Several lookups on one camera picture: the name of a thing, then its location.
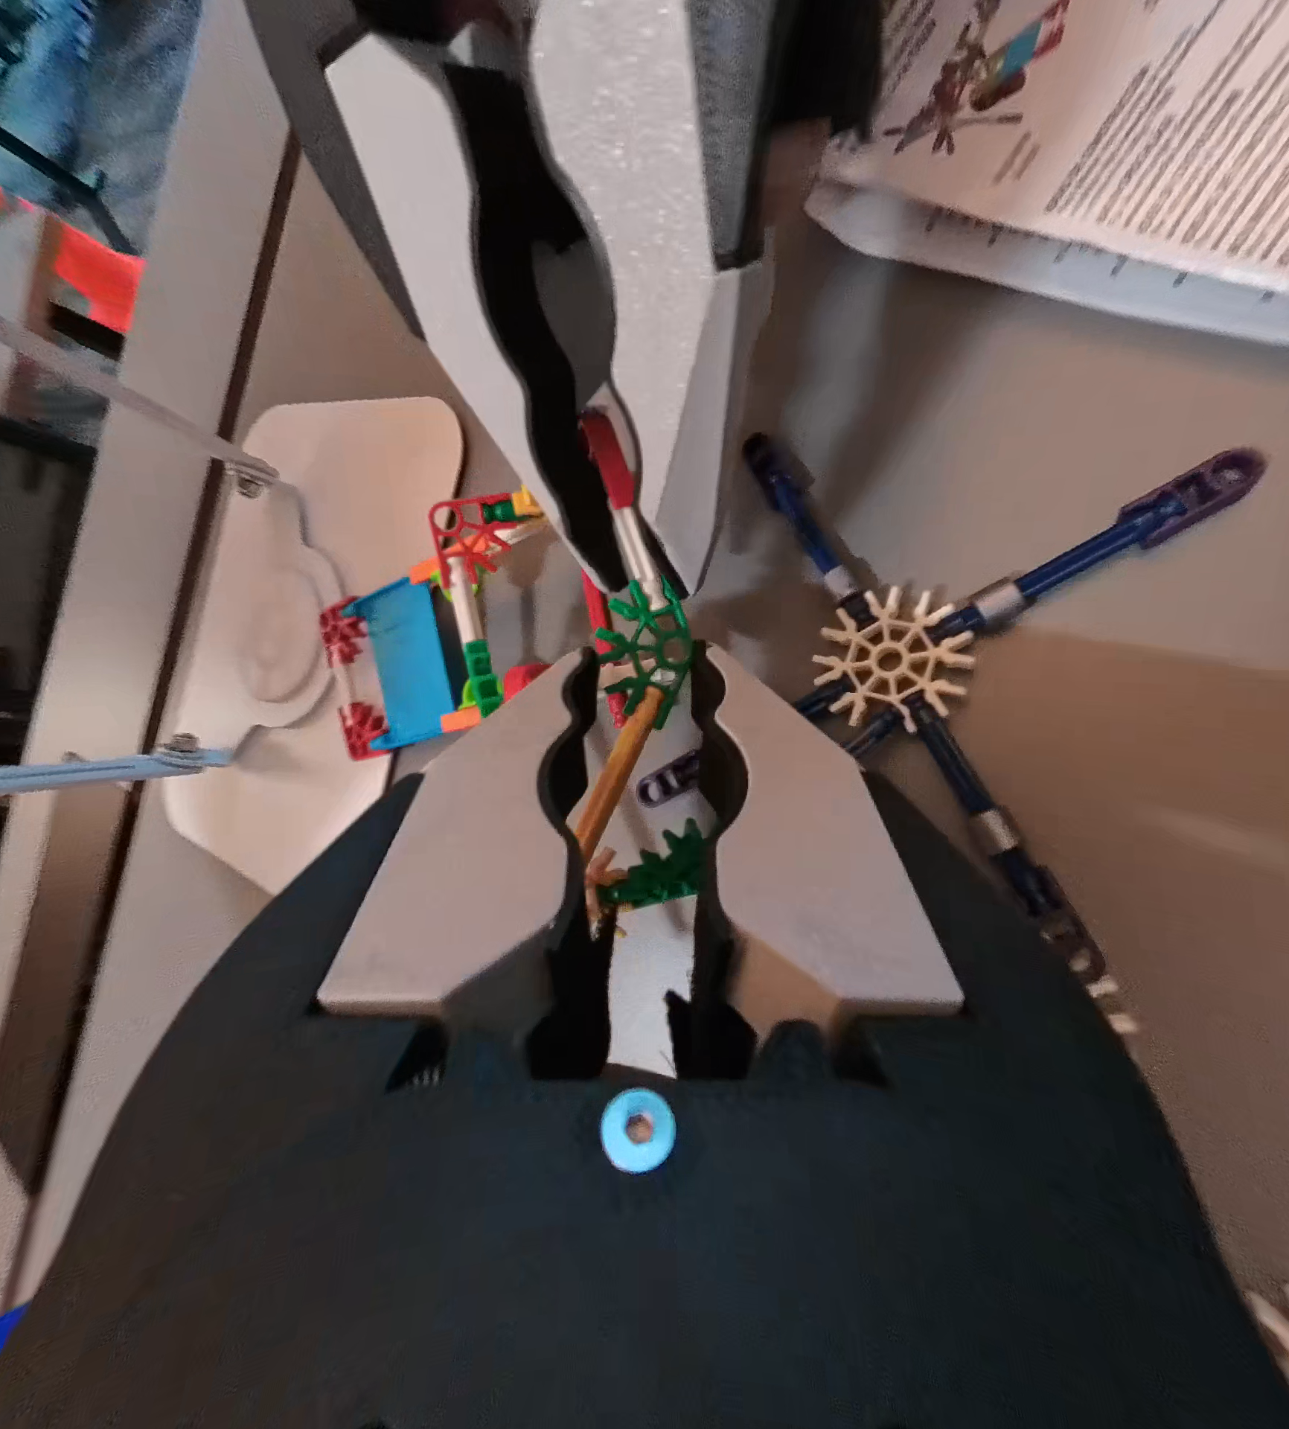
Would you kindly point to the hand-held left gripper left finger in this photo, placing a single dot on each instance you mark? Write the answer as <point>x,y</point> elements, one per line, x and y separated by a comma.
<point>443,894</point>

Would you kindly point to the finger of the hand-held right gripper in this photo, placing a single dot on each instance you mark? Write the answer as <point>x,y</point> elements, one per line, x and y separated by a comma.
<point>645,168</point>
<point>421,201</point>

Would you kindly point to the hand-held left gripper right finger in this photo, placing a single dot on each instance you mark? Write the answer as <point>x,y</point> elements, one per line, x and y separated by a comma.
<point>833,894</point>

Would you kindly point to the colourful toy construction model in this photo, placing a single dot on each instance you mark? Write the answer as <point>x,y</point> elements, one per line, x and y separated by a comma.
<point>410,660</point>

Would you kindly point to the purple clip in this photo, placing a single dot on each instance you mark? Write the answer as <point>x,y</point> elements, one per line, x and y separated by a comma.
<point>661,785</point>

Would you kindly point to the clear suction dome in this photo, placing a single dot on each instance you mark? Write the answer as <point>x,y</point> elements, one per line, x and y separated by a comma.
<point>280,648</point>

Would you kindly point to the blue rod cross assembly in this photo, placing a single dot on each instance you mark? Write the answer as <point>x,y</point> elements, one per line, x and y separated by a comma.
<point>1001,603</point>

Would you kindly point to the instruction booklet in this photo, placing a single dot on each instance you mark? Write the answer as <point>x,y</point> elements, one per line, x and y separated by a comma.
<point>1158,135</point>

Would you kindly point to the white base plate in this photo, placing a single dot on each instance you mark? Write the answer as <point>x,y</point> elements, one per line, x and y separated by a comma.
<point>264,469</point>

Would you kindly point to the white mount bracket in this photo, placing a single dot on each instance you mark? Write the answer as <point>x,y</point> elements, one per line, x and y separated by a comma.
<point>298,526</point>

